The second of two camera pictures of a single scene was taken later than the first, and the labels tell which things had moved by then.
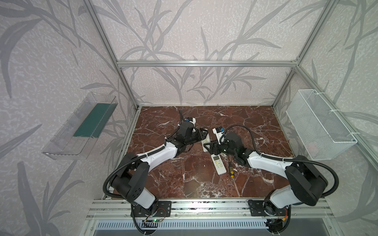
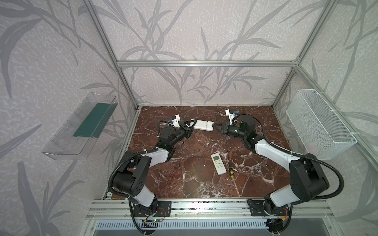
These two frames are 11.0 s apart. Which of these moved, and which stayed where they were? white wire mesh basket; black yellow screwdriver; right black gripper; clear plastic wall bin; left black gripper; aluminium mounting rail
Moved: right black gripper; left black gripper
Stayed: aluminium mounting rail; black yellow screwdriver; clear plastic wall bin; white wire mesh basket
